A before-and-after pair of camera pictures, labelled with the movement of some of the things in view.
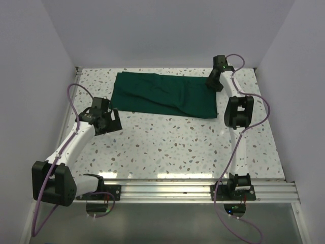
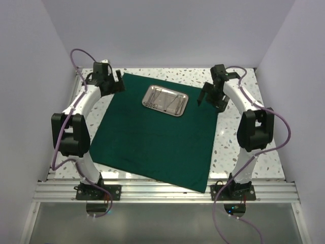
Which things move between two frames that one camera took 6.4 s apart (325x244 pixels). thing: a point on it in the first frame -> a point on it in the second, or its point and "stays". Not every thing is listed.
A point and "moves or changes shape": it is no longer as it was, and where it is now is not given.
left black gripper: (114, 125) -> (118, 86)
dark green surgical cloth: (172, 96) moves or changes shape
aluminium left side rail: (77, 71) stays
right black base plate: (223, 194) stays
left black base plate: (115, 189) stays
